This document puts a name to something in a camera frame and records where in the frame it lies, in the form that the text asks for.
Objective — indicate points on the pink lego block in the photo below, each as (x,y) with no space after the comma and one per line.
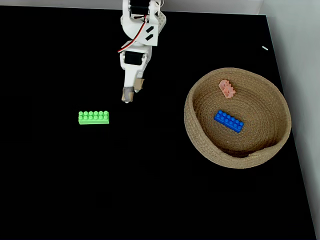
(227,89)

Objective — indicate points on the blue lego block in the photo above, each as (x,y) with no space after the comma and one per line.
(228,121)

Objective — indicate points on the green lego block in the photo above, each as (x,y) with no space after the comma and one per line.
(93,118)

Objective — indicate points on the small white scrap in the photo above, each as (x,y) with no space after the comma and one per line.
(265,48)

